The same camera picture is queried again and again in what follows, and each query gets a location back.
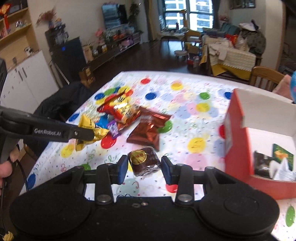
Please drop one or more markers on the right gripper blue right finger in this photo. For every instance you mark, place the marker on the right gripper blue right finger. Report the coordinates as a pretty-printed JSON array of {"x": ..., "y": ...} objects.
[{"x": 182, "y": 176}]

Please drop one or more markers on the white cabinet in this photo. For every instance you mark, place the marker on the white cabinet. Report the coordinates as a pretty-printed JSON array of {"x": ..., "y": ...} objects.
[{"x": 28, "y": 84}]

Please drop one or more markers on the black mini fridge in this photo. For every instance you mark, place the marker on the black mini fridge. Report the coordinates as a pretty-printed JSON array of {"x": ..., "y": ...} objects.
[{"x": 67, "y": 55}]

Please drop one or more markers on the purple candy packet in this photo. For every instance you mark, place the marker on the purple candy packet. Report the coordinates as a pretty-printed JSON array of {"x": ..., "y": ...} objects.
[{"x": 113, "y": 129}]

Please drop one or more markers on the brown paper bag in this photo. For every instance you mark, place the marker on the brown paper bag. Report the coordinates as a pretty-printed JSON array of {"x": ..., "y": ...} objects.
[{"x": 86, "y": 77}]

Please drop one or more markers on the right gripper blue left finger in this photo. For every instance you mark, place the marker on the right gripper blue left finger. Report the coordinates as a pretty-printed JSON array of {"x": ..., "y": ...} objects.
[{"x": 107, "y": 175}]

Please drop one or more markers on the blue snack packet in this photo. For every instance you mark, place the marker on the blue snack packet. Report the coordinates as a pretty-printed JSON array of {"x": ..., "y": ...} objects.
[{"x": 104, "y": 121}]

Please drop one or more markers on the small round stool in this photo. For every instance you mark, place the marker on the small round stool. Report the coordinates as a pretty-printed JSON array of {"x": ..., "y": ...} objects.
[{"x": 180, "y": 53}]

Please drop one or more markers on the green cracker packet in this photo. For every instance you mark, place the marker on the green cracker packet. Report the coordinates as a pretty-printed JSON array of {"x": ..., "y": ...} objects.
[{"x": 280, "y": 153}]

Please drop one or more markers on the sofa with cream cover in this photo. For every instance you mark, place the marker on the sofa with cream cover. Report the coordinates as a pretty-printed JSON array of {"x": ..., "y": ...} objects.
[{"x": 233, "y": 49}]

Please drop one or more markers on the yellow foil snack packet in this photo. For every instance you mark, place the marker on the yellow foil snack packet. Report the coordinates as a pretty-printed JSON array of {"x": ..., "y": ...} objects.
[{"x": 88, "y": 133}]

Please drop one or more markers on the pink cloth on chair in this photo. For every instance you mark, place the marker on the pink cloth on chair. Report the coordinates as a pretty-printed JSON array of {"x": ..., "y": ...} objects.
[{"x": 283, "y": 88}]

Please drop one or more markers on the dark tv console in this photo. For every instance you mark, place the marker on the dark tv console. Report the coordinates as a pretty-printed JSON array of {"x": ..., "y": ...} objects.
[{"x": 114, "y": 49}]

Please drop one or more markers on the wooden chair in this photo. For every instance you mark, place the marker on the wooden chair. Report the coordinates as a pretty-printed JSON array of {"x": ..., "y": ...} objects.
[{"x": 265, "y": 78}]

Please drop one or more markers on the blue globe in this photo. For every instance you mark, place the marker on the blue globe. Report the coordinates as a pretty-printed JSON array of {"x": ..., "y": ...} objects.
[{"x": 293, "y": 87}]

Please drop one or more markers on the red yellow chip bag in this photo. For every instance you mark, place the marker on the red yellow chip bag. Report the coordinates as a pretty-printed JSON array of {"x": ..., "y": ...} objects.
[{"x": 121, "y": 107}]

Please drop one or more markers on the television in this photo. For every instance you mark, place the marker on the television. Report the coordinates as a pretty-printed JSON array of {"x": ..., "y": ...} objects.
[{"x": 114, "y": 15}]

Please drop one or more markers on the copper brown snack bag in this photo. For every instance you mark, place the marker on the copper brown snack bag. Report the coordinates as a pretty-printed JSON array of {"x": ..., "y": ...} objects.
[{"x": 146, "y": 132}]

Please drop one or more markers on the wooden shelf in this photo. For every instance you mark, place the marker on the wooden shelf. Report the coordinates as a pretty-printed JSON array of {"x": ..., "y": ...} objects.
[{"x": 18, "y": 39}]

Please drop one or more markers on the framed wall picture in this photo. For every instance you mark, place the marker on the framed wall picture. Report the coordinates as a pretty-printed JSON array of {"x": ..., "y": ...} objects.
[{"x": 241, "y": 4}]

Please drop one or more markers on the white tissue wrapper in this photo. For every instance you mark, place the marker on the white tissue wrapper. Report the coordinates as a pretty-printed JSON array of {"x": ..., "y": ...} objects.
[{"x": 281, "y": 171}]

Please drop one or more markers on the dark brown round-label cake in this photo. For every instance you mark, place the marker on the dark brown round-label cake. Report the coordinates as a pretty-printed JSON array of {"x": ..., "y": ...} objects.
[{"x": 144, "y": 161}]

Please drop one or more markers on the red white cardboard box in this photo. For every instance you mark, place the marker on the red white cardboard box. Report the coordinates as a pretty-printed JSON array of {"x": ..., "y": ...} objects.
[{"x": 253, "y": 123}]

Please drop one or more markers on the person's left hand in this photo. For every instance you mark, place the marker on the person's left hand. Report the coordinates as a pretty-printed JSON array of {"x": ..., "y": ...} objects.
[{"x": 6, "y": 168}]

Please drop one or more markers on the coffee table by window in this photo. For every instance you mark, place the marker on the coffee table by window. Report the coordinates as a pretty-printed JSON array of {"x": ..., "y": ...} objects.
[{"x": 184, "y": 35}]

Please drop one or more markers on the clear wrapped pastry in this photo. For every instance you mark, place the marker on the clear wrapped pastry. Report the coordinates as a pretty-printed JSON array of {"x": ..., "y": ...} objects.
[{"x": 261, "y": 165}]

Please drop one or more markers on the black chair with jacket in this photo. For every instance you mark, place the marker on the black chair with jacket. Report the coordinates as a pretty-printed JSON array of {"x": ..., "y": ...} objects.
[{"x": 59, "y": 106}]

